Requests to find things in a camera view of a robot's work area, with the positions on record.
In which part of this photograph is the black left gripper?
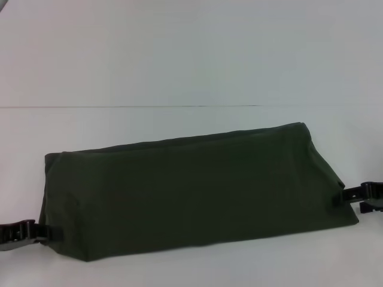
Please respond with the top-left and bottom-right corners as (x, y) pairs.
(0, 219), (64, 251)

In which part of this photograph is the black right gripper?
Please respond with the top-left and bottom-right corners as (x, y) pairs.
(341, 181), (383, 215)

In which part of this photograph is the dark green shirt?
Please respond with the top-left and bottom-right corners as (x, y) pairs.
(38, 121), (359, 263)

